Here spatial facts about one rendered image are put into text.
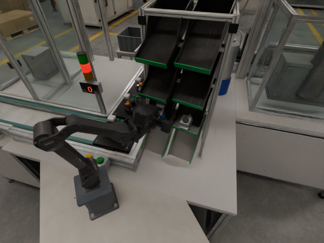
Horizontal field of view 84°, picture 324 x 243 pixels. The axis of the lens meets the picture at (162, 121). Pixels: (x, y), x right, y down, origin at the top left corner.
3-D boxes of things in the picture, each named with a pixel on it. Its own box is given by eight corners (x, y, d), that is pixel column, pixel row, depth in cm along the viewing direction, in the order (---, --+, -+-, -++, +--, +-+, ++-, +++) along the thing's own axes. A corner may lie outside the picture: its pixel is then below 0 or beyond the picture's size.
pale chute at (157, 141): (164, 156, 99) (162, 157, 95) (143, 148, 103) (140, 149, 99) (180, 108, 98) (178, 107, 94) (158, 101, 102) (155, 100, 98)
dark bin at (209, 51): (209, 75, 61) (211, 60, 54) (174, 67, 65) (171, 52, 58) (233, 16, 69) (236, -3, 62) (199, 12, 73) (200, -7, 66)
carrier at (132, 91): (154, 101, 139) (154, 88, 130) (126, 96, 144) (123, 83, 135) (162, 85, 156) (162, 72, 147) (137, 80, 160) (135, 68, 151)
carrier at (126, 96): (143, 123, 123) (142, 109, 114) (112, 116, 127) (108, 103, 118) (154, 101, 139) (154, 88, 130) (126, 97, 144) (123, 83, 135)
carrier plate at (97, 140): (129, 153, 105) (128, 151, 104) (92, 144, 110) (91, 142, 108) (143, 125, 121) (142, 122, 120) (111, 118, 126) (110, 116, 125)
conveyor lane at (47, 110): (131, 161, 112) (129, 152, 105) (21, 134, 128) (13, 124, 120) (146, 128, 131) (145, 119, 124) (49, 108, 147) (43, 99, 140)
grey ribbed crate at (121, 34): (156, 55, 270) (156, 39, 254) (118, 50, 282) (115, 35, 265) (164, 44, 299) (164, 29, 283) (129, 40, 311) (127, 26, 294)
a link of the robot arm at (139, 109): (121, 143, 67) (125, 118, 60) (114, 128, 72) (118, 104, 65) (148, 138, 72) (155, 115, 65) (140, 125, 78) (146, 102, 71)
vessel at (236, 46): (230, 81, 148) (245, 33, 122) (213, 79, 151) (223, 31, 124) (230, 73, 158) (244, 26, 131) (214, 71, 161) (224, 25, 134)
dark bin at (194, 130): (196, 136, 84) (196, 131, 77) (171, 127, 88) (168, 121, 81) (215, 87, 91) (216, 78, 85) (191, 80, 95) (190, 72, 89)
